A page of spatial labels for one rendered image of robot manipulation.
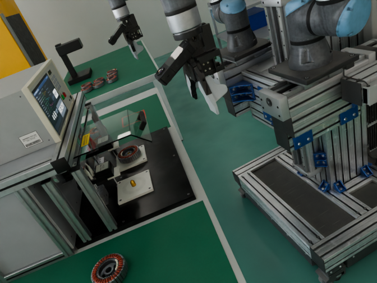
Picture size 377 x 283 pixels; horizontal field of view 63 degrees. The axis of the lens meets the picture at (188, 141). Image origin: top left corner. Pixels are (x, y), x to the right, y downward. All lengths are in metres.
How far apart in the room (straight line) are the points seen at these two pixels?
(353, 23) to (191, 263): 0.83
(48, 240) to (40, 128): 0.39
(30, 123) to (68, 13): 5.43
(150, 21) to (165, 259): 5.76
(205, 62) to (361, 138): 1.22
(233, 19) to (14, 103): 0.99
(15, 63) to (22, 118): 3.74
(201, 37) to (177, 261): 0.64
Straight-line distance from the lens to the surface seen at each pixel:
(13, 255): 1.28
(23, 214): 1.15
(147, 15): 6.46
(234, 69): 1.56
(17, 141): 1.16
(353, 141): 1.76
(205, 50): 0.77
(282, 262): 1.83
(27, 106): 1.10
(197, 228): 1.05
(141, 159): 1.46
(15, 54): 4.81
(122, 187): 1.34
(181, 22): 0.72
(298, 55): 1.17
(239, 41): 1.56
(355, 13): 1.04
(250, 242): 1.94
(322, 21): 1.07
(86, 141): 1.16
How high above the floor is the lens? 1.49
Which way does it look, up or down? 29 degrees down
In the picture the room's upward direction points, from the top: 21 degrees counter-clockwise
